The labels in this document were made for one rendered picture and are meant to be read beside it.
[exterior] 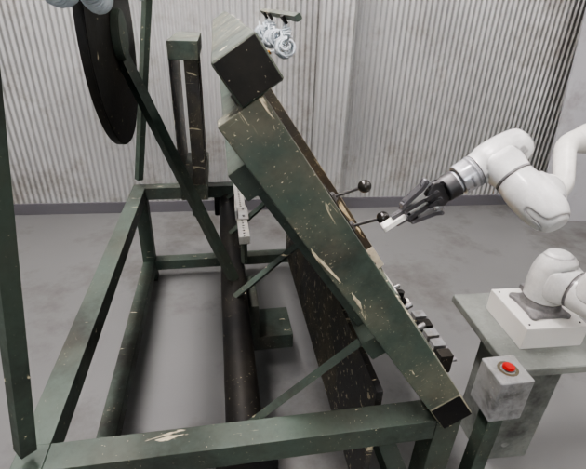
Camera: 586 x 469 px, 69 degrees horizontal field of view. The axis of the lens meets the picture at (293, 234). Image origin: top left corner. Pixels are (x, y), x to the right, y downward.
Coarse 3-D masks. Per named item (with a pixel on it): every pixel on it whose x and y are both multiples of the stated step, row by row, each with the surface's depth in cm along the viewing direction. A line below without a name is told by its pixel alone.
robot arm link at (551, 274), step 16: (544, 256) 172; (560, 256) 168; (528, 272) 180; (544, 272) 171; (560, 272) 167; (576, 272) 166; (528, 288) 179; (544, 288) 172; (560, 288) 167; (544, 304) 175; (560, 304) 171
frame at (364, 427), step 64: (192, 256) 340; (256, 256) 344; (128, 320) 270; (256, 320) 237; (320, 320) 227; (64, 384) 147; (128, 384) 228; (256, 384) 162; (64, 448) 126; (128, 448) 127; (192, 448) 128; (256, 448) 130; (320, 448) 136; (384, 448) 197; (448, 448) 147
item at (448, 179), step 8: (440, 176) 118; (448, 176) 115; (432, 184) 116; (440, 184) 116; (448, 184) 114; (456, 184) 114; (432, 192) 117; (440, 192) 117; (448, 192) 115; (456, 192) 115; (432, 200) 118; (448, 200) 119
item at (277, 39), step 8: (264, 8) 207; (272, 16) 180; (288, 16) 135; (296, 16) 125; (264, 24) 192; (256, 32) 205; (264, 32) 176; (272, 32) 153; (280, 32) 146; (264, 40) 171; (272, 40) 161; (280, 40) 136; (288, 40) 133; (280, 48) 145; (288, 48) 135; (280, 56) 138; (288, 56) 137
